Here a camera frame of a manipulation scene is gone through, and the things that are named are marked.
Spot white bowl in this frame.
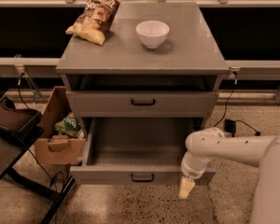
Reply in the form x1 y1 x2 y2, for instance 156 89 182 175
135 21 170 49

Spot cardboard box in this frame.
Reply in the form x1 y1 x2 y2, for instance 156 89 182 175
34 87 85 164

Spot black tray on table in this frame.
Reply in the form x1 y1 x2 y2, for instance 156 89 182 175
0 97 42 138

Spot grey drawer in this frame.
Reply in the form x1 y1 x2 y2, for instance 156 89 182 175
70 117 217 187
66 91 217 118

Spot green snack bag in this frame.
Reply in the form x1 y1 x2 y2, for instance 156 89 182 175
54 112 80 138

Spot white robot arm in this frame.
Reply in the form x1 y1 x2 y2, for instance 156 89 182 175
179 127 280 224

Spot grey drawer cabinet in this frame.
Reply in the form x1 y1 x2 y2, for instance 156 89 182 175
55 1 230 172

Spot grey top drawer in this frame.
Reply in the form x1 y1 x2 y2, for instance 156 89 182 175
66 91 217 118

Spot brown yellow chip bag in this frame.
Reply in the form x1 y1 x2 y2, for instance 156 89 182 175
65 0 123 45

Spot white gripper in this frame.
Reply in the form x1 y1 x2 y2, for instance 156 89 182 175
178 152 211 199

